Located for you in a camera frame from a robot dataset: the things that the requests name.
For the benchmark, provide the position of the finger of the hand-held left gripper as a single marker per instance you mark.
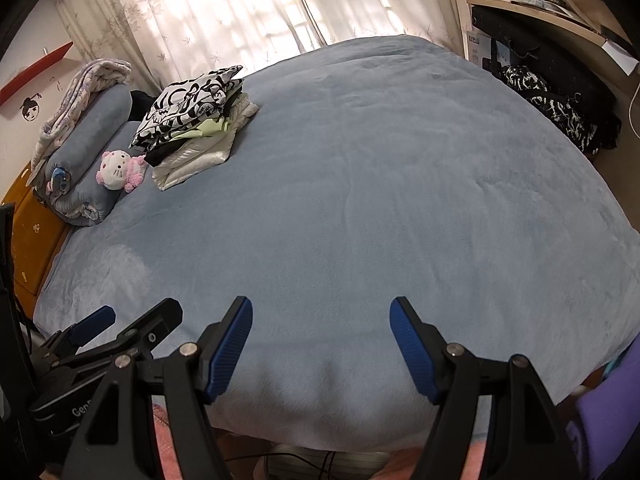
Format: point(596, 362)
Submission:
point(155, 317)
point(92, 322)

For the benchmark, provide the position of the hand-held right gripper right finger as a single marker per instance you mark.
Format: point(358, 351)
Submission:
point(415, 350)

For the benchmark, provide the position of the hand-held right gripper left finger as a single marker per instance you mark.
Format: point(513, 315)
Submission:
point(230, 345)

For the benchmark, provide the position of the black white printed jacket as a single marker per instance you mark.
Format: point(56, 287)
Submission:
point(185, 100)

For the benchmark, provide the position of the pink white plush toy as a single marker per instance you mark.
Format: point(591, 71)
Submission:
point(115, 172)

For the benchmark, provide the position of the cream puffer jacket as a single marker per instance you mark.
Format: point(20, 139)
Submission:
point(200, 157)

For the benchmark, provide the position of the blue bed blanket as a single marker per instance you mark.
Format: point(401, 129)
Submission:
point(375, 185)

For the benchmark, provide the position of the purple cloth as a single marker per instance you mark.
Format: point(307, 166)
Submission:
point(610, 410)

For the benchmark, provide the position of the pale patterned quilt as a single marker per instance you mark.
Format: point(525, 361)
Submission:
point(85, 85)

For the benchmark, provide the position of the black white patterned cloth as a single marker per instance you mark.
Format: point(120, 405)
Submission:
point(555, 105)

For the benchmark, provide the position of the white printed box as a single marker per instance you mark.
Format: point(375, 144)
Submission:
point(477, 47)

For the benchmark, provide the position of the white sheer curtain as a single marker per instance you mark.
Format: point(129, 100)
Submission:
point(200, 10)

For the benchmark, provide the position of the dark black cloth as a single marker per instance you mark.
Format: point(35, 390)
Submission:
point(550, 45)

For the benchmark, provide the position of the white paper sheet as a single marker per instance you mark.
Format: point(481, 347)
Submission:
point(620, 55)

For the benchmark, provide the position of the orange wooden bed frame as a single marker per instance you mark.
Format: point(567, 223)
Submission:
point(30, 250)

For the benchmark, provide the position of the cartoon wall sticker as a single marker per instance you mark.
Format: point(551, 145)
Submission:
point(30, 107)

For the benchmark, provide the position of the red wall shelf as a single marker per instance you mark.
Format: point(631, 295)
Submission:
point(35, 72)

